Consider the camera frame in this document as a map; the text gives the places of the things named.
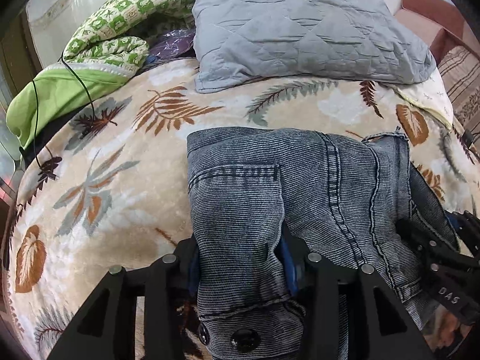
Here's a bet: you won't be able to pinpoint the green patterned blanket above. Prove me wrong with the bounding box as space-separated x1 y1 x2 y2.
6 0 195 148

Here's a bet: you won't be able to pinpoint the pink brown headboard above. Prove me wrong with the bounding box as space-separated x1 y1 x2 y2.
394 0 479 64

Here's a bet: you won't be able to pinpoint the grey quilted pillow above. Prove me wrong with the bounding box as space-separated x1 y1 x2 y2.
192 0 436 94

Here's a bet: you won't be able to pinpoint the leaf pattern beige bedspread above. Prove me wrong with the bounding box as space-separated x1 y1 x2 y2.
4 58 479 359

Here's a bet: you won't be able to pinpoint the black power adapter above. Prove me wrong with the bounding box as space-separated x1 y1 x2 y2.
461 129 476 148

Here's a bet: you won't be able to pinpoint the cream pillow under grey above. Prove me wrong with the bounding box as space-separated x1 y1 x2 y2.
391 69 454 131

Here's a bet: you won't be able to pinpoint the grey washed denim pants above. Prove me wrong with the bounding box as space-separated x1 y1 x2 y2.
187 127 459 359

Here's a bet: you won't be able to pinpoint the black charging cable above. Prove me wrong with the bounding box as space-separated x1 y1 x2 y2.
31 49 97 173

